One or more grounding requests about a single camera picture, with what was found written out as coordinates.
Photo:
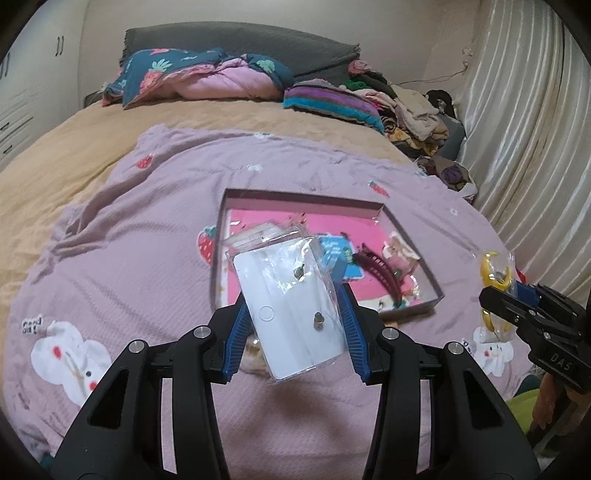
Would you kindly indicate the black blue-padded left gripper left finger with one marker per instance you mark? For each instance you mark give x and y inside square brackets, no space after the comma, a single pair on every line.
[117,432]

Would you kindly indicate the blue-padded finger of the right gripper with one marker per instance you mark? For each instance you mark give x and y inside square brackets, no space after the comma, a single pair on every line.
[527,295]

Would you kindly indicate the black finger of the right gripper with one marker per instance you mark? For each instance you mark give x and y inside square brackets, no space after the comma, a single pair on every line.
[502,304]

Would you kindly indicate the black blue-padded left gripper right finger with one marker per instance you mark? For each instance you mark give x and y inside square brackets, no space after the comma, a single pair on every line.
[439,416]

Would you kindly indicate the yellow hoop earrings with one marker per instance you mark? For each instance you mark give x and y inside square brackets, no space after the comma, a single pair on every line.
[497,270]

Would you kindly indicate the dark red hair clip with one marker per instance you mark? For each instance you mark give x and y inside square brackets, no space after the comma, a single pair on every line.
[377,266]

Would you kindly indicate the white earring card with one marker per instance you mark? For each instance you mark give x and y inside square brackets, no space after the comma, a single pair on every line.
[292,304]

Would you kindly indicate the pink bear hair clip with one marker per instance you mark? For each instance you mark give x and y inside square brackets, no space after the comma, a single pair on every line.
[399,256]

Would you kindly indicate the purple shallow cardboard tray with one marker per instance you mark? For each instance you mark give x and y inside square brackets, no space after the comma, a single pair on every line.
[342,224]

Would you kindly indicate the lilac strawberry bunny quilt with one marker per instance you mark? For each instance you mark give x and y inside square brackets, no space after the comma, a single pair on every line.
[126,264]

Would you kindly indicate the white pleated curtain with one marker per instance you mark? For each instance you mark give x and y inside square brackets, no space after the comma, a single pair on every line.
[526,110]

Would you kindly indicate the pile of folded clothes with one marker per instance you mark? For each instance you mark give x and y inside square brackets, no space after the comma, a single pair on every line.
[422,126]

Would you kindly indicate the clear plastic bag white card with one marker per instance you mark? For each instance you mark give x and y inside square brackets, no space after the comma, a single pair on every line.
[259,236]

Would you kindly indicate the tan bed sheet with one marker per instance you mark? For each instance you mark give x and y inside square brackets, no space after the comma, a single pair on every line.
[71,161]

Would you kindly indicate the purple teal striped blanket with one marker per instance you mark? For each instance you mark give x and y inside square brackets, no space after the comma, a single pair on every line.
[320,97]

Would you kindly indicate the grey headboard cushion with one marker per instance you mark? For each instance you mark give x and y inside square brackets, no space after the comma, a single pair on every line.
[308,56]

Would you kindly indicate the navy pink strawberry comforter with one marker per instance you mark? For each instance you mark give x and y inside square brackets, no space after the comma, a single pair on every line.
[165,73]

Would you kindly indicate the white wardrobe doors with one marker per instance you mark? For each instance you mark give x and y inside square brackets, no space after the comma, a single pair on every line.
[39,76]

